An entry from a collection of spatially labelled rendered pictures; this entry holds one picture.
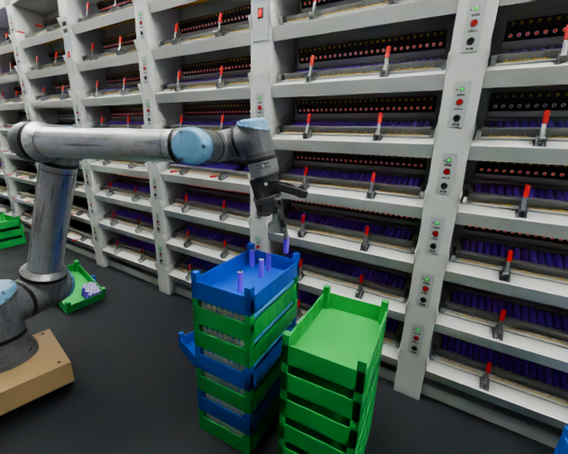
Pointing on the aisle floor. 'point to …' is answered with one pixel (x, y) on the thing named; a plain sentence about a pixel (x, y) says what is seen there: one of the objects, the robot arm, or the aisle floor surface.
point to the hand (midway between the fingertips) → (287, 234)
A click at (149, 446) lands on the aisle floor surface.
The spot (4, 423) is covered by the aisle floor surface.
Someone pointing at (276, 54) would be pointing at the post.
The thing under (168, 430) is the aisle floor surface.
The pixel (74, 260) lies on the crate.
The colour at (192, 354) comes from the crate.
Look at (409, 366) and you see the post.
